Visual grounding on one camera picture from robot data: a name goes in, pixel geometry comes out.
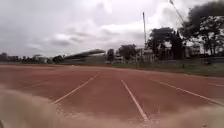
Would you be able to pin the slanted pole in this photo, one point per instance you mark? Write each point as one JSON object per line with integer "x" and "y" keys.
{"x": 176, "y": 12}

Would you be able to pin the row of distant buildings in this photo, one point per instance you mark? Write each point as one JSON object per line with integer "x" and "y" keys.
{"x": 20, "y": 58}

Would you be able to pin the roofed grandstand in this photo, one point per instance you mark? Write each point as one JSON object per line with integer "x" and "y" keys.
{"x": 85, "y": 55}

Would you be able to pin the red running track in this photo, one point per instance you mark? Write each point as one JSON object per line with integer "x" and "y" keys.
{"x": 103, "y": 90}

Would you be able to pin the dark fence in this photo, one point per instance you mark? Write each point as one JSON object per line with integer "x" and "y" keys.
{"x": 210, "y": 60}

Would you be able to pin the tall thin pole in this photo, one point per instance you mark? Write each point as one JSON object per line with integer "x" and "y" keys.
{"x": 144, "y": 30}

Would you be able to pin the pale building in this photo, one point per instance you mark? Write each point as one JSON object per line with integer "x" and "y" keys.
{"x": 144, "y": 54}

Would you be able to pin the large dark tree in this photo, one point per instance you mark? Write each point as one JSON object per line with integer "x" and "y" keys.
{"x": 206, "y": 23}

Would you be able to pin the grass strip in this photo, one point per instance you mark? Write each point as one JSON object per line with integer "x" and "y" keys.
{"x": 186, "y": 68}

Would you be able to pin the small dark tree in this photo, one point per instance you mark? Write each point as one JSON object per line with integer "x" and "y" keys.
{"x": 110, "y": 54}

